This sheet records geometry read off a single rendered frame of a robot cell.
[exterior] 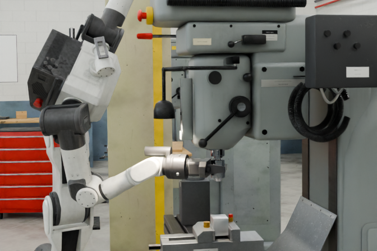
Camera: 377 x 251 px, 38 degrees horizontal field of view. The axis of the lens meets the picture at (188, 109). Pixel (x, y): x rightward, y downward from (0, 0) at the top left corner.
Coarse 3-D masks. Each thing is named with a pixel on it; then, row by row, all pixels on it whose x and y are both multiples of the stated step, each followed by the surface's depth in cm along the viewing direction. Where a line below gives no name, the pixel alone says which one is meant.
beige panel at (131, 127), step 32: (128, 32) 353; (160, 32) 357; (128, 64) 354; (160, 64) 358; (128, 96) 355; (160, 96) 359; (128, 128) 356; (160, 128) 360; (128, 160) 358; (128, 192) 359; (160, 192) 362; (128, 224) 360; (160, 224) 363
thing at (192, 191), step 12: (192, 180) 233; (204, 180) 233; (180, 192) 241; (192, 192) 232; (204, 192) 232; (180, 204) 243; (192, 204) 232; (204, 204) 232; (180, 216) 245; (192, 216) 232; (204, 216) 233
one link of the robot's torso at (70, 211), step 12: (48, 144) 225; (48, 156) 231; (60, 156) 225; (60, 168) 224; (60, 180) 224; (60, 192) 225; (60, 204) 225; (72, 204) 227; (60, 216) 225; (72, 216) 227; (84, 216) 230
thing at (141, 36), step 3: (138, 33) 194; (141, 33) 193; (144, 33) 193; (147, 33) 193; (150, 33) 194; (138, 36) 193; (141, 36) 193; (144, 36) 193; (147, 36) 193; (150, 36) 193; (153, 36) 194; (156, 36) 194; (159, 36) 194; (162, 36) 195; (165, 36) 195; (168, 36) 195; (171, 36) 195; (174, 36) 195
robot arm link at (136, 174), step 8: (144, 160) 191; (152, 160) 190; (128, 168) 193; (136, 168) 191; (144, 168) 191; (152, 168) 190; (128, 176) 194; (136, 176) 192; (144, 176) 191; (152, 176) 191; (136, 184) 192
